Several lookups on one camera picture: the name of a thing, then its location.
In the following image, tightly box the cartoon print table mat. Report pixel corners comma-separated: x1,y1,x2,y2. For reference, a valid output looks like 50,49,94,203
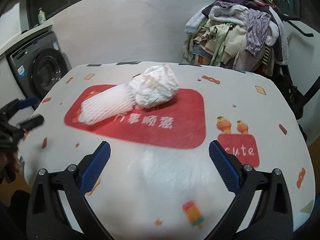
19,62,316,239

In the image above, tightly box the black exercise bike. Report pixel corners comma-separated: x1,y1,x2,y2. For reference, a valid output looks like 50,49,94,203
260,0,320,140

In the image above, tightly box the white foam fruit net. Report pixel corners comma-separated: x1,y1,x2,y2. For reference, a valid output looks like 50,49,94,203
79,83,135,125

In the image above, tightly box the green soap bottle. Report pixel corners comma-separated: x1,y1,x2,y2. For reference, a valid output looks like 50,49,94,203
38,8,46,25

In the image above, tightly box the person's left hand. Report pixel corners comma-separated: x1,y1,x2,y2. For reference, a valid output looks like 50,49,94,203
1,152,22,184

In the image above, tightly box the geometric pattern tablecloth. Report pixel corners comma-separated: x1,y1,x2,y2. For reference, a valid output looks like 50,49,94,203
293,200,314,231

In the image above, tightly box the white tissue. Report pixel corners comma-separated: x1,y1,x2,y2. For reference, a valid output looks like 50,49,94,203
129,64,180,108

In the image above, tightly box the pile of clothes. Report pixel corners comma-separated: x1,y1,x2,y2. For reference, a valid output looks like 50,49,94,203
182,0,289,76

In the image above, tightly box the white perforated basket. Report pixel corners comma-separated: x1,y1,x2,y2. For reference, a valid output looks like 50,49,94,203
0,2,22,48

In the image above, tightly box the dark grey washing machine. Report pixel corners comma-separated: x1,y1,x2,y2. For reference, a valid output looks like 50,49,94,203
5,30,70,101

